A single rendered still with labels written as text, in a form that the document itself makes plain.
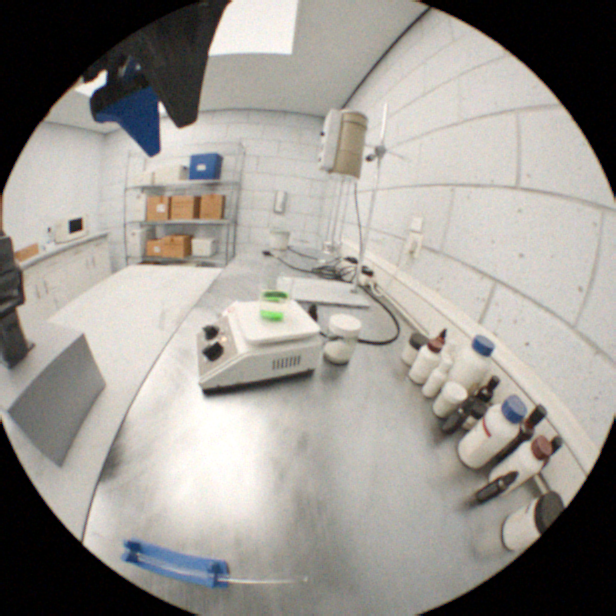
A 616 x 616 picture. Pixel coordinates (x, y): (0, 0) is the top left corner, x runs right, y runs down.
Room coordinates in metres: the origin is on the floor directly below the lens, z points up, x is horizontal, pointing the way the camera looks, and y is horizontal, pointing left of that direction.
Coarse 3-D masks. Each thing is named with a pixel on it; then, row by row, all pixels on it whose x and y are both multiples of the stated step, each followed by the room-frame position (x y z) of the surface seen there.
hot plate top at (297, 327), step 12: (240, 312) 0.30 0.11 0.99; (252, 312) 0.31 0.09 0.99; (300, 312) 0.34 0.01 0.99; (240, 324) 0.27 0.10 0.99; (252, 324) 0.27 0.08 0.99; (288, 324) 0.29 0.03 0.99; (300, 324) 0.29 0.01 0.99; (312, 324) 0.30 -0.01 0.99; (252, 336) 0.24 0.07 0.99; (264, 336) 0.25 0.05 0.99; (276, 336) 0.25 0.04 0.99; (288, 336) 0.26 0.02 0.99; (300, 336) 0.27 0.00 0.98
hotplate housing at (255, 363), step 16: (240, 336) 0.26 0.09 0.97; (240, 352) 0.22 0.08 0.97; (256, 352) 0.23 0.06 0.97; (272, 352) 0.24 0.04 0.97; (288, 352) 0.25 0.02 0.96; (304, 352) 0.27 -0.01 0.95; (224, 368) 0.21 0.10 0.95; (240, 368) 0.22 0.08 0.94; (256, 368) 0.23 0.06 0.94; (272, 368) 0.24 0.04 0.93; (288, 368) 0.26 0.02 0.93; (304, 368) 0.27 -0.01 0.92; (208, 384) 0.19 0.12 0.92; (224, 384) 0.20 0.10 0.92; (240, 384) 0.22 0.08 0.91
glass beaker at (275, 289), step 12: (264, 276) 0.31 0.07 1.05; (276, 276) 0.32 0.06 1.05; (288, 276) 0.32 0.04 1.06; (264, 288) 0.27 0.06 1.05; (276, 288) 0.27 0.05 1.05; (288, 288) 0.28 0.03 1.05; (264, 300) 0.27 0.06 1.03; (276, 300) 0.27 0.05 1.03; (288, 300) 0.28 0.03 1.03; (264, 312) 0.27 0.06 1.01; (276, 312) 0.27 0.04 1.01; (288, 312) 0.29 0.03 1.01; (264, 324) 0.27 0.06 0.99; (276, 324) 0.27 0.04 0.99
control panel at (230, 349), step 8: (224, 320) 0.31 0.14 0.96; (224, 328) 0.29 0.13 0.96; (200, 336) 0.28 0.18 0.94; (216, 336) 0.27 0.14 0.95; (224, 336) 0.27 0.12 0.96; (232, 336) 0.26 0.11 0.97; (200, 344) 0.26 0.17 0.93; (208, 344) 0.26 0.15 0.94; (224, 344) 0.25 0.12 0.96; (232, 344) 0.24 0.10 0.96; (200, 352) 0.24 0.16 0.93; (224, 352) 0.23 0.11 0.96; (232, 352) 0.23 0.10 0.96; (200, 360) 0.22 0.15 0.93; (208, 360) 0.22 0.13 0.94; (216, 360) 0.22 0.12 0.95; (224, 360) 0.22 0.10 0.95; (200, 368) 0.21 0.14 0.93; (208, 368) 0.21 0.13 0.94; (200, 376) 0.19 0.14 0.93
